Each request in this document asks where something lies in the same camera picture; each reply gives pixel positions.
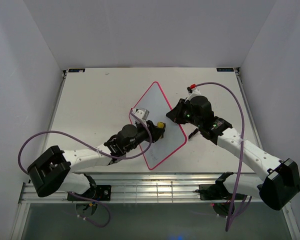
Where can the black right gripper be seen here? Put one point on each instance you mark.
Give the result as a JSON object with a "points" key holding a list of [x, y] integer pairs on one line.
{"points": [[175, 113]]}

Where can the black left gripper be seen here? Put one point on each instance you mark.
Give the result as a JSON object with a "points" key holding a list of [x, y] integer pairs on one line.
{"points": [[155, 132]]}

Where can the yellow whiteboard eraser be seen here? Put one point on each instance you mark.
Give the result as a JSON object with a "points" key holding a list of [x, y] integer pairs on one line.
{"points": [[161, 125]]}

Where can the pink framed whiteboard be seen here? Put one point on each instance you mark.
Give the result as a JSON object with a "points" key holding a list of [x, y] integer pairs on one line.
{"points": [[153, 106]]}

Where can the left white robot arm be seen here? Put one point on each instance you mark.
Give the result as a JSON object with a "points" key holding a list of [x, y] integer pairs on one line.
{"points": [[57, 170]]}

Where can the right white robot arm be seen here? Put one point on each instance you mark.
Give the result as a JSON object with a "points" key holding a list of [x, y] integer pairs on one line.
{"points": [[276, 182]]}

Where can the right blue table label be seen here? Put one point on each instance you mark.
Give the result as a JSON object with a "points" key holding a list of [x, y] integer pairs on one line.
{"points": [[224, 69]]}

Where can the blue table label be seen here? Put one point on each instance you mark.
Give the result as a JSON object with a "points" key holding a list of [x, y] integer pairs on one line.
{"points": [[76, 70], [224, 69]]}

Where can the left blue table label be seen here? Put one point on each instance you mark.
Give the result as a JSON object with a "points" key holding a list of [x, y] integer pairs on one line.
{"points": [[76, 70]]}

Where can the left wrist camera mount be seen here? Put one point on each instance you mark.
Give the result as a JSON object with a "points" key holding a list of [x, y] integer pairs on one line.
{"points": [[140, 115]]}

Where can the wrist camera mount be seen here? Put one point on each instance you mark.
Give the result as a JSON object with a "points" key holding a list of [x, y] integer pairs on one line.
{"points": [[193, 91], [140, 115]]}

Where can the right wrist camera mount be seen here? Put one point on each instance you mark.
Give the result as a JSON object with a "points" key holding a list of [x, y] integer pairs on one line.
{"points": [[193, 91]]}

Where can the aluminium table edge rail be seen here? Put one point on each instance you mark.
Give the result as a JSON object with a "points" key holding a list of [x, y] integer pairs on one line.
{"points": [[154, 188]]}

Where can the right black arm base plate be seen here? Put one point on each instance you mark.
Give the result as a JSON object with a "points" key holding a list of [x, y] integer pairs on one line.
{"points": [[213, 192]]}

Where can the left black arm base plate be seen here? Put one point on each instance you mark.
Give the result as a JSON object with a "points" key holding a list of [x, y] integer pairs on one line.
{"points": [[96, 193]]}

